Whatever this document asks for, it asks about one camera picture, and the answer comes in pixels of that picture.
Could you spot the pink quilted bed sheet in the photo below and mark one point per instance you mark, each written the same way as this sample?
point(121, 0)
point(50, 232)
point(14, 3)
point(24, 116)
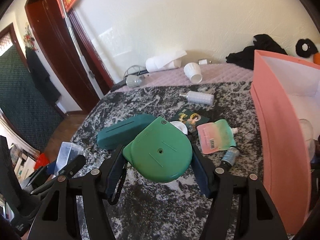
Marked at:
point(212, 73)

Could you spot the pink green refill pouch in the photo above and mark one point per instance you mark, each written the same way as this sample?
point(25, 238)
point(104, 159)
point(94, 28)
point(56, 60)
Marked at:
point(216, 136)

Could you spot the black coat on hook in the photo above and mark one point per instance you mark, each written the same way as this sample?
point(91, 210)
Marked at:
point(41, 77)

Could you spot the black router box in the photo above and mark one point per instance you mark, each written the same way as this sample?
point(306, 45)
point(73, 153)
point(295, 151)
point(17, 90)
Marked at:
point(118, 85)

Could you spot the orange plush ball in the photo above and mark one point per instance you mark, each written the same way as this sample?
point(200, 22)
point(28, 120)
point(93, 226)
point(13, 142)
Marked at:
point(316, 58)

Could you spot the white paper cup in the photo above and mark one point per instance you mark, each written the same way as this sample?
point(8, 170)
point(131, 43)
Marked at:
point(193, 72)

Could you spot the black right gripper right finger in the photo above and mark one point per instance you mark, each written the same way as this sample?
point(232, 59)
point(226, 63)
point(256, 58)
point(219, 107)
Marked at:
point(239, 204)

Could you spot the small silver metal item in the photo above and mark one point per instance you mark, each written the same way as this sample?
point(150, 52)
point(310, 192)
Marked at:
point(204, 61)

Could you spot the dark green illustrated card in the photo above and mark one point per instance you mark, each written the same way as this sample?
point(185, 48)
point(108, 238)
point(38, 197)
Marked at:
point(191, 119)

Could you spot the black white patterned blanket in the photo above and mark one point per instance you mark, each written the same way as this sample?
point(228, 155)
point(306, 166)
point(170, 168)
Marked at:
point(145, 179)

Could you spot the green quilted door curtain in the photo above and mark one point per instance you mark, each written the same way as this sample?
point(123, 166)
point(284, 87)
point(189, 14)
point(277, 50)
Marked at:
point(23, 105)

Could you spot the grey paper cup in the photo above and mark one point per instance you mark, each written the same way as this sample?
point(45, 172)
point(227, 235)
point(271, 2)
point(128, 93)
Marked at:
point(133, 81)

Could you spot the clear plastic box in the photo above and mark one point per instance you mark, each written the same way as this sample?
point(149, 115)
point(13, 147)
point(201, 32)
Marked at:
point(68, 151)

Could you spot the white spray bottle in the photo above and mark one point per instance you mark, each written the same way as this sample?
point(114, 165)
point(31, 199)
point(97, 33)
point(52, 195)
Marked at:
point(197, 97)

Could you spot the black clothing pile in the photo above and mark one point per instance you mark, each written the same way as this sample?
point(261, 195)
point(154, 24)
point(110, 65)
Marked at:
point(245, 58)

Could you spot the pink cardboard storage box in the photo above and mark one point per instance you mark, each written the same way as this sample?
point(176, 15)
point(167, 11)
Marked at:
point(285, 90)

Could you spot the teal glasses case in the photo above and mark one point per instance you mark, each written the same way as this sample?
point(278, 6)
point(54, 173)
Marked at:
point(123, 132)

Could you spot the green tape measure case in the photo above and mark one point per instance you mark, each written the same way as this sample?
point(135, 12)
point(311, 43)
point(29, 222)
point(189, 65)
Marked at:
point(160, 153)

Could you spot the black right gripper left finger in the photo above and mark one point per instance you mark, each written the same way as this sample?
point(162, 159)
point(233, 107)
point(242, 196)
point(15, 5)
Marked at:
point(58, 216)

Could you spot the white round lid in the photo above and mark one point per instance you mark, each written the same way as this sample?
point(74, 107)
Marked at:
point(181, 126)

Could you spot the white paper roll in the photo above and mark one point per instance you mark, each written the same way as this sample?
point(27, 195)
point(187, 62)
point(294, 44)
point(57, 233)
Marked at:
point(166, 61)

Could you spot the black white panda plush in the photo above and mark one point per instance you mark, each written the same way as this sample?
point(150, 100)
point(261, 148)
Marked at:
point(305, 48)

